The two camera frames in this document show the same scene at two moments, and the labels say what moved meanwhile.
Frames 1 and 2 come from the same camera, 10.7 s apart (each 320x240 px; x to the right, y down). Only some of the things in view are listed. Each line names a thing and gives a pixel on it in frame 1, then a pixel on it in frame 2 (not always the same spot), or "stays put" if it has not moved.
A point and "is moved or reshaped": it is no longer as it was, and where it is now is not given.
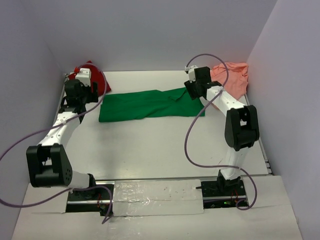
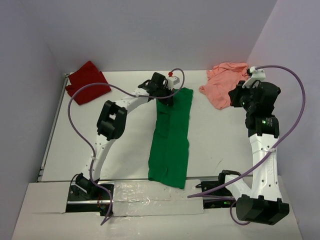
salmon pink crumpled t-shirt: [237, 83] stays put
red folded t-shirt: [97, 75] stays put
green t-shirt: [148, 103] is moved or reshaped
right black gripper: [190, 87] to [235, 93]
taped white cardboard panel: [148, 197] stays put
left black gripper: [93, 97] to [168, 99]
